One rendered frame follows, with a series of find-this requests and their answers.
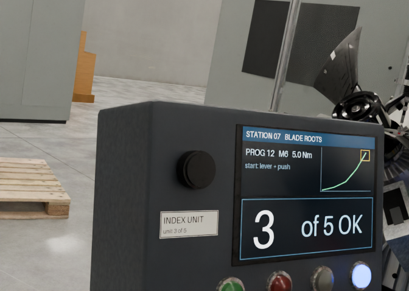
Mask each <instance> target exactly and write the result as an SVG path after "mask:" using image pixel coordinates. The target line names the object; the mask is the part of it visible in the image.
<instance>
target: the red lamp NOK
mask: <svg viewBox="0 0 409 291"><path fill-rule="evenodd" d="M265 291H292V279H291V277H290V276H289V275H288V274H287V273H286V272H284V271H282V270H278V271H275V272H273V273H272V274H271V275H270V277H269V278H268V280H267V283H266V288H265Z"/></svg>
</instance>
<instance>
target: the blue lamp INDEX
mask: <svg viewBox="0 0 409 291"><path fill-rule="evenodd" d="M370 280H371V271H370V268H369V266H368V264H367V263H365V262H363V261H358V262H356V263H355V264H354V265H353V266H352V268H351V271H350V274H349V281H350V284H351V286H352V288H353V289H355V290H364V289H365V288H366V287H367V286H368V284H369V282H370Z"/></svg>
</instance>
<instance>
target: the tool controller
mask: <svg viewBox="0 0 409 291"><path fill-rule="evenodd" d="M384 137H385V129H384V127H383V126H382V125H380V124H376V123H370V122H359V121H349V120H342V119H332V118H326V117H315V116H304V115H298V114H287V113H277V112H270V111H260V110H249V109H243V108H232V107H221V106H215V105H205V104H199V103H188V102H177V101H171V100H160V99H153V100H147V101H143V102H137V103H131V104H126V105H120V106H116V107H109V108H104V109H101V110H100V111H99V113H98V117H97V143H96V169H95V182H94V209H93V235H92V248H91V274H90V288H89V291H215V290H216V288H217V286H218V284H219V282H220V281H221V280H222V279H223V278H225V277H227V276H235V277H236V278H238V279H240V280H241V281H242V283H243V285H244V288H245V291H265V288H266V283H267V280H268V278H269V277H270V275H271V274H272V273H273V272H275V271H278V270H282V271H284V272H286V273H287V274H288V275H289V276H290V277H291V279H292V291H312V290H311V288H310V278H311V275H312V273H313V271H314V270H315V269H316V268H317V267H318V266H321V265H324V266H326V267H329V268H330V269H331V270H332V273H333V275H334V284H333V288H332V290H331V291H382V233H383V170H384ZM241 197H288V216H287V257H286V258H273V259H261V260H254V261H242V262H239V231H240V198H241ZM358 261H363V262H365V263H367V264H368V266H369V268H370V271H371V280H370V282H369V284H368V286H367V287H366V288H365V289H364V290H355V289H353V288H352V286H351V284H350V281H349V274H350V271H351V268H352V266H353V265H354V264H355V263H356V262H358Z"/></svg>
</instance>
